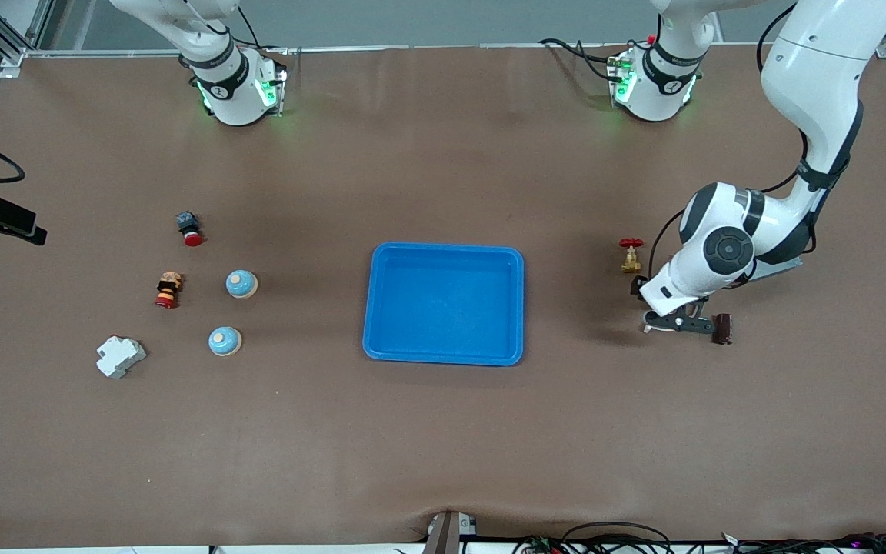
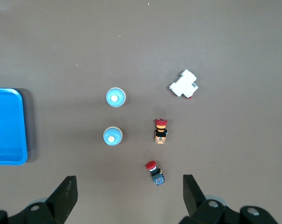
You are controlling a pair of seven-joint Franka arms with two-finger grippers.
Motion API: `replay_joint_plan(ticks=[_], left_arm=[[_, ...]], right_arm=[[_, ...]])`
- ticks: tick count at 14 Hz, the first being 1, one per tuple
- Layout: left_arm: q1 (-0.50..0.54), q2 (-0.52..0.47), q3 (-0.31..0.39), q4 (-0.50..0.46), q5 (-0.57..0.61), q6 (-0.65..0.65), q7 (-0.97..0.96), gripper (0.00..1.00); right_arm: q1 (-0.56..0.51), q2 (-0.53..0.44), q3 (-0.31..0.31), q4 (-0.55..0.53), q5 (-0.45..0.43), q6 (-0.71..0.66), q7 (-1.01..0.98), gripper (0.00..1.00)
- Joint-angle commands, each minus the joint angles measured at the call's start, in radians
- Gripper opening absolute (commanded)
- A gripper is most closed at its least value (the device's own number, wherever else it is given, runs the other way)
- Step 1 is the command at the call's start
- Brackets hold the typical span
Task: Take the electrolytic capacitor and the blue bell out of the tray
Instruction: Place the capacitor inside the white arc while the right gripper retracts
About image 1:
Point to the blue plastic tray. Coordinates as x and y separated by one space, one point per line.
443 308

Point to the red orange black button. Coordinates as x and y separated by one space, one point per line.
168 290

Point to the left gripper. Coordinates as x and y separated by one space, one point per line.
636 286

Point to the dark red-capped push button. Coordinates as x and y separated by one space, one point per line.
188 223

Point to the large dark brown capacitor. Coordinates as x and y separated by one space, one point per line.
723 329

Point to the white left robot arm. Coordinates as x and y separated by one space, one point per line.
820 69

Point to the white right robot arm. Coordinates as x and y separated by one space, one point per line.
231 88

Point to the metal clamp bracket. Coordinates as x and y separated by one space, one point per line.
447 535

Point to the light blue desk bell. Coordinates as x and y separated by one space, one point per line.
241 285
224 341

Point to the white circuit breaker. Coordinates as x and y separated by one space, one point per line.
120 356

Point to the grey metal box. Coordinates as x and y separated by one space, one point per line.
787 265

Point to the brown table cover mat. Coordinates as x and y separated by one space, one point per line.
443 431

